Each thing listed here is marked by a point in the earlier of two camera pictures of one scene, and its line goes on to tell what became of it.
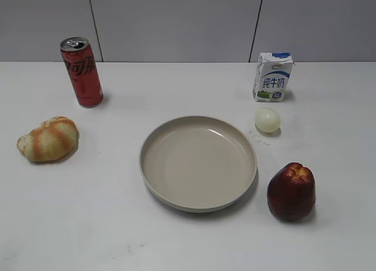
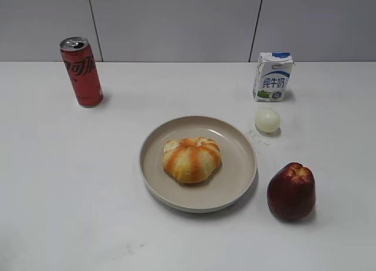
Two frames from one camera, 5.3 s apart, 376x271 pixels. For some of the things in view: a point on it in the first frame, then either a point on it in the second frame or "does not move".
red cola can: x=80 y=59 does not move
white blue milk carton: x=272 y=76 does not move
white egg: x=267 y=120 does not move
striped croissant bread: x=54 y=140 -> x=191 y=160
